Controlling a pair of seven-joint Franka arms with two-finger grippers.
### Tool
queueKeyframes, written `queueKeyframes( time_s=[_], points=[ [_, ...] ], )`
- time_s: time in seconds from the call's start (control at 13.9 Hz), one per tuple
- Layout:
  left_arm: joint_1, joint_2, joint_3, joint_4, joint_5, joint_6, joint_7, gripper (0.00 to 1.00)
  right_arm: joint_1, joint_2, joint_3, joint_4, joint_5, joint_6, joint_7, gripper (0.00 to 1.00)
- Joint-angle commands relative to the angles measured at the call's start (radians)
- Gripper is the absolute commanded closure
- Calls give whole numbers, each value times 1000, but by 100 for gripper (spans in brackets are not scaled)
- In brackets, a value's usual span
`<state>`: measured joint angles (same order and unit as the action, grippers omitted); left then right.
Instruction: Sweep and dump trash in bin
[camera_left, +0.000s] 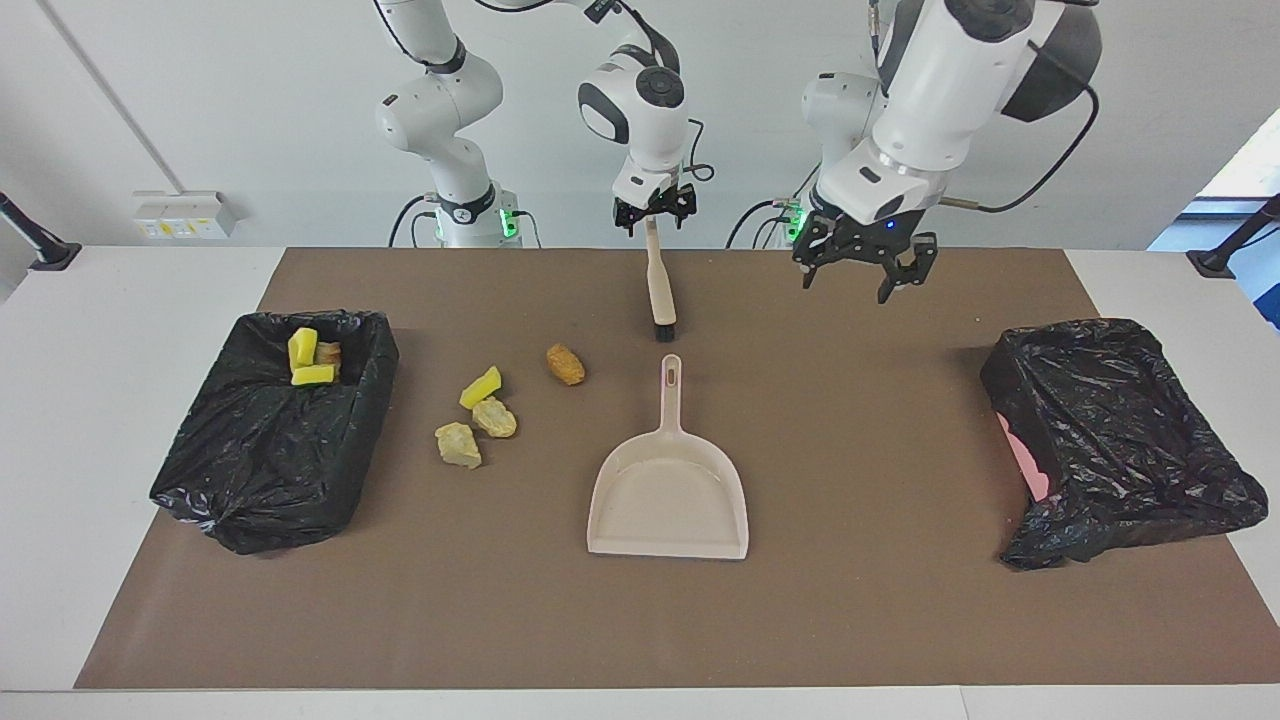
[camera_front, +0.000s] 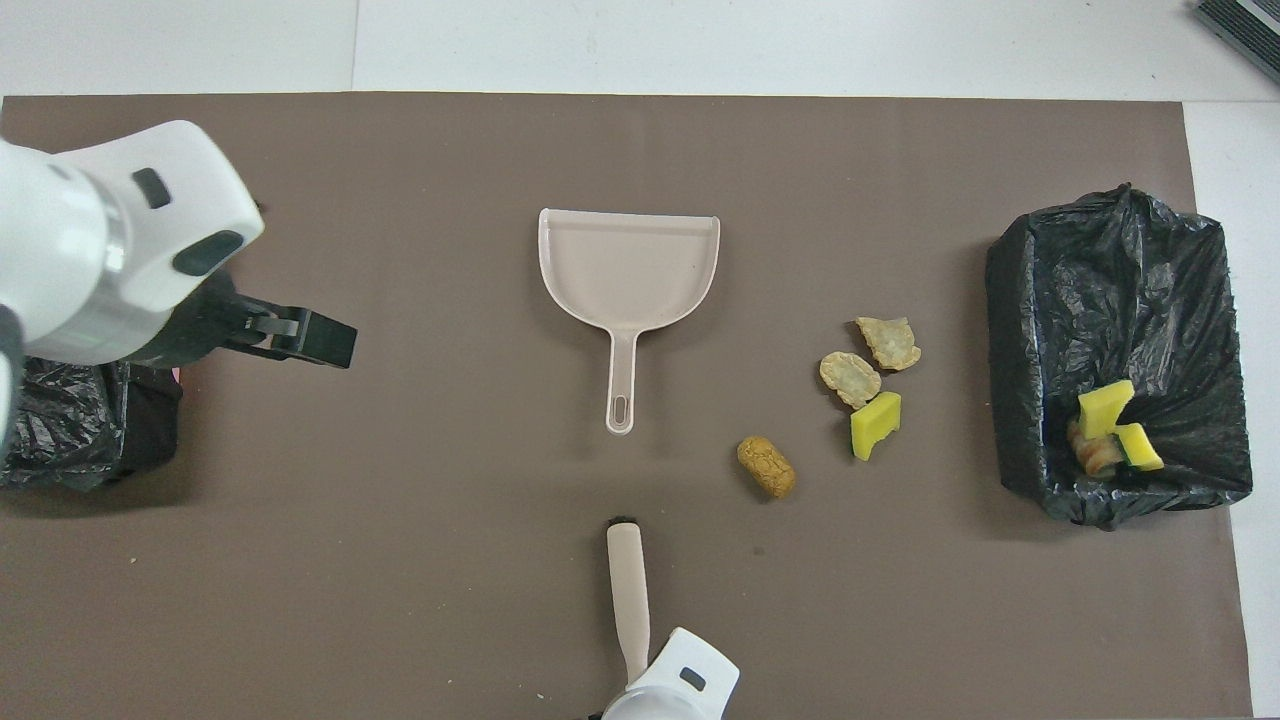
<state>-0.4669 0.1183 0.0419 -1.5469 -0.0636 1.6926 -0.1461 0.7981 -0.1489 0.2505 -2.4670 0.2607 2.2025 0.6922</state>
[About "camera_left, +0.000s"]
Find beige hand brush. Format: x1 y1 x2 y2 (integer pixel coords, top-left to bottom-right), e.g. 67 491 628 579
645 218 677 343

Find black base cable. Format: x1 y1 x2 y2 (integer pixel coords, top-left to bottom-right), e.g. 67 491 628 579
726 198 801 249
388 193 433 249

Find beige plastic dustpan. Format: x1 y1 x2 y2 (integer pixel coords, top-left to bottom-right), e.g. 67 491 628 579
586 354 750 560

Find black bag covered bin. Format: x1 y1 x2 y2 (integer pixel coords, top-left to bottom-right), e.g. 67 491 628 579
150 309 400 555

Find pink plastic bin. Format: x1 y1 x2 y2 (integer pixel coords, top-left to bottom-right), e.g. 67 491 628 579
995 412 1053 503

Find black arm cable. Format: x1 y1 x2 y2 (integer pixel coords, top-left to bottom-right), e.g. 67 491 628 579
470 0 717 184
940 60 1102 214

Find black stand leg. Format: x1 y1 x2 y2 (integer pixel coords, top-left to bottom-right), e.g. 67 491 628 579
1187 193 1280 279
0 192 83 272

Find white wall socket box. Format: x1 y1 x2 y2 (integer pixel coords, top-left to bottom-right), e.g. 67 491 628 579
133 191 238 240

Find beige lump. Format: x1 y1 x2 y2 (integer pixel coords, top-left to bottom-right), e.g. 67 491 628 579
472 397 518 439
435 422 483 469

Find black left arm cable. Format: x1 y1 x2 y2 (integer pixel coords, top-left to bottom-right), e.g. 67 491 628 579
940 60 1102 214

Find brown table mat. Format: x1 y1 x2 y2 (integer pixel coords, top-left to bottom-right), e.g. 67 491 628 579
75 247 1280 689

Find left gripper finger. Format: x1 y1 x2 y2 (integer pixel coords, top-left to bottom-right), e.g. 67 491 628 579
877 234 940 306
792 214 837 292

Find black garbage bag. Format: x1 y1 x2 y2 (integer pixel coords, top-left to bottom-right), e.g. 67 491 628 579
980 318 1269 571

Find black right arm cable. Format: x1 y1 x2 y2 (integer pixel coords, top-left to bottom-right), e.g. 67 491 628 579
470 0 717 184

